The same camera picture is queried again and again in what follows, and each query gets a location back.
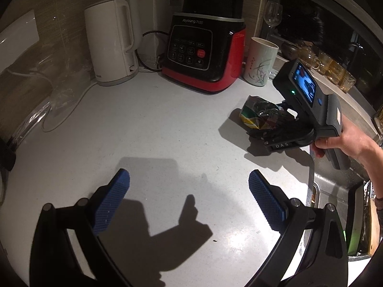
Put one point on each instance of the crushed green drink can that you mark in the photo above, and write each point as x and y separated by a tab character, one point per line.
257	110

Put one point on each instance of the white ceramic floral cup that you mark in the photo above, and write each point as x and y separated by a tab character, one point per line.
258	62

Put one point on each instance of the dark ceramic bowl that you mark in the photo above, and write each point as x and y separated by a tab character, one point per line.
290	52

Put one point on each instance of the red and black blender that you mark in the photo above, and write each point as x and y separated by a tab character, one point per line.
209	65

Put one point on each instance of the stainless steel sink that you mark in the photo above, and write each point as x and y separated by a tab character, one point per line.
338	182

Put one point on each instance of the person's right forearm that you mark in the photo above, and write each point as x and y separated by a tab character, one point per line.
375	155

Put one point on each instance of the clear wine glass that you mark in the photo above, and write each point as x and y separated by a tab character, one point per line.
273	13

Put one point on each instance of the amber glass cup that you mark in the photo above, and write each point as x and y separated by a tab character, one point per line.
324	61
336	71
347	81

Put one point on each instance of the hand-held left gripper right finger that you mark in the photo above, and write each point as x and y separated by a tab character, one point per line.
266	203

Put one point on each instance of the white electric kettle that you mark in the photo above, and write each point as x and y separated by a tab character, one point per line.
107	41

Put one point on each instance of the clear plastic bag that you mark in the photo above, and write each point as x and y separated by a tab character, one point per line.
62	92

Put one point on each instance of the clear glass teapot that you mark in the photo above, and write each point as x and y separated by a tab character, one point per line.
308	55

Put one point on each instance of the person's right hand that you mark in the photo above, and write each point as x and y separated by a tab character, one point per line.
344	142

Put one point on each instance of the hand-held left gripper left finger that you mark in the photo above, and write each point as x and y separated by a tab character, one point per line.
112	203

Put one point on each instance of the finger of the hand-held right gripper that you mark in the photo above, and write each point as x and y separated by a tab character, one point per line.
266	132
285	107

